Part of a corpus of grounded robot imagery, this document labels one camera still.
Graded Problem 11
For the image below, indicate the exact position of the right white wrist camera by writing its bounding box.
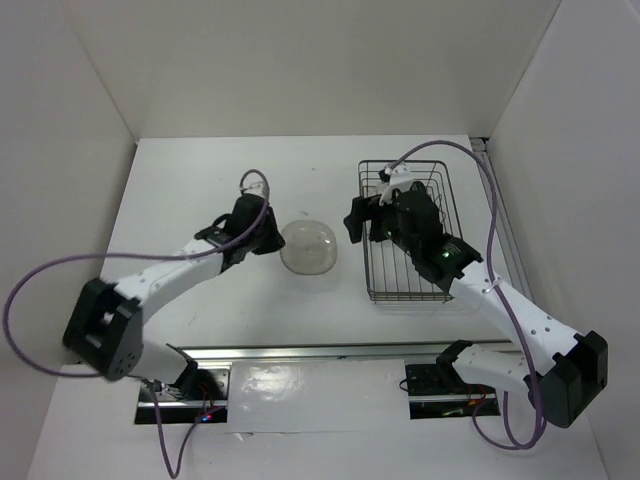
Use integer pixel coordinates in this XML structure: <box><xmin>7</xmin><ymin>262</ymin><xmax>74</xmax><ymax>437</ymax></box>
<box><xmin>376</xmin><ymin>163</ymin><xmax>415</xmax><ymax>206</ymax></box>

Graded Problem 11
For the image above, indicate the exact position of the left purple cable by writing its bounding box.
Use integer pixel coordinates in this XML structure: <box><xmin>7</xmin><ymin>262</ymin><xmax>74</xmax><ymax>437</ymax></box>
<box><xmin>2</xmin><ymin>169</ymin><xmax>274</xmax><ymax>479</ymax></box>

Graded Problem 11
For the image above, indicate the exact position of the smoky translucent square plate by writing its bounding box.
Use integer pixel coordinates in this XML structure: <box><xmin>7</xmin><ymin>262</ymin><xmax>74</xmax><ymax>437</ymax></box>
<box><xmin>279</xmin><ymin>219</ymin><xmax>338</xmax><ymax>276</ymax></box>

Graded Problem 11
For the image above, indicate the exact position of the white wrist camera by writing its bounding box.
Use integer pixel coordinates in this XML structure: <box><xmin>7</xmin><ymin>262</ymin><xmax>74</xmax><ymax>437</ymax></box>
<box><xmin>240</xmin><ymin>181</ymin><xmax>265</xmax><ymax>198</ymax></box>
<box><xmin>376</xmin><ymin>163</ymin><xmax>415</xmax><ymax>206</ymax></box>

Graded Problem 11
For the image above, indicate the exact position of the purple cable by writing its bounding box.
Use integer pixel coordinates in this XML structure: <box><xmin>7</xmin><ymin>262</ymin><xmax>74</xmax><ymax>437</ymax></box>
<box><xmin>2</xmin><ymin>169</ymin><xmax>274</xmax><ymax>479</ymax></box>
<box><xmin>389</xmin><ymin>140</ymin><xmax>547</xmax><ymax>451</ymax></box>

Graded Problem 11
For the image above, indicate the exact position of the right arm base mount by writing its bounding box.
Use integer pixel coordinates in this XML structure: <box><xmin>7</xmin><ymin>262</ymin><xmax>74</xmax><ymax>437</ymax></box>
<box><xmin>398</xmin><ymin>361</ymin><xmax>500</xmax><ymax>420</ymax></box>

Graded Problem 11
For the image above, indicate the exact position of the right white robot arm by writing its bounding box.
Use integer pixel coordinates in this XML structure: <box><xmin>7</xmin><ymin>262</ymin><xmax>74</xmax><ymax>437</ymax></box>
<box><xmin>344</xmin><ymin>181</ymin><xmax>608</xmax><ymax>428</ymax></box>

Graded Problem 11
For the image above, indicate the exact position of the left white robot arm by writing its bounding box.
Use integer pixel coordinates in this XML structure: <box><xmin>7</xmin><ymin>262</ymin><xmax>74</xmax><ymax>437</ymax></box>
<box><xmin>62</xmin><ymin>193</ymin><xmax>285</xmax><ymax>399</ymax></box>

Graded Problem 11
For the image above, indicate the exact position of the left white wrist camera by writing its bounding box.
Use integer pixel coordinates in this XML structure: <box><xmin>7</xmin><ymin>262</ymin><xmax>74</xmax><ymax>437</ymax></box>
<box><xmin>240</xmin><ymin>181</ymin><xmax>265</xmax><ymax>198</ymax></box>

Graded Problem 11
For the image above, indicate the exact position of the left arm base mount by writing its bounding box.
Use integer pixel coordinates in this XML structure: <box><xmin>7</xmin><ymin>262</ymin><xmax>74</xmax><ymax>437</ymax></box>
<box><xmin>133</xmin><ymin>363</ymin><xmax>232</xmax><ymax>426</ymax></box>

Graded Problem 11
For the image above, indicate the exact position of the metal wire dish rack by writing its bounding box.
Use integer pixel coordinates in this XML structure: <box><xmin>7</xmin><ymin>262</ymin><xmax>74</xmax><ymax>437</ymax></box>
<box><xmin>358</xmin><ymin>160</ymin><xmax>462</xmax><ymax>303</ymax></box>

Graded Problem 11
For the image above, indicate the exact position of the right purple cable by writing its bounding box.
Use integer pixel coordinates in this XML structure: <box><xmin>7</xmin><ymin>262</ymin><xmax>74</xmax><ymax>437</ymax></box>
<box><xmin>389</xmin><ymin>140</ymin><xmax>547</xmax><ymax>451</ymax></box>

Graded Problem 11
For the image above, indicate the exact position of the aluminium side rail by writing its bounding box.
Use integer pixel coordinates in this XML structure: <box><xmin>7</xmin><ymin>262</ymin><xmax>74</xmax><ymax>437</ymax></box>
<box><xmin>470</xmin><ymin>137</ymin><xmax>531</xmax><ymax>298</ymax></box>

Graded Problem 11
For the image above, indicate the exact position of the aluminium front rail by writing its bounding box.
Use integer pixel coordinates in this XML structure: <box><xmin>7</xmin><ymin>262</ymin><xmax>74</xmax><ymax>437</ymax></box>
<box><xmin>164</xmin><ymin>342</ymin><xmax>521</xmax><ymax>362</ymax></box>

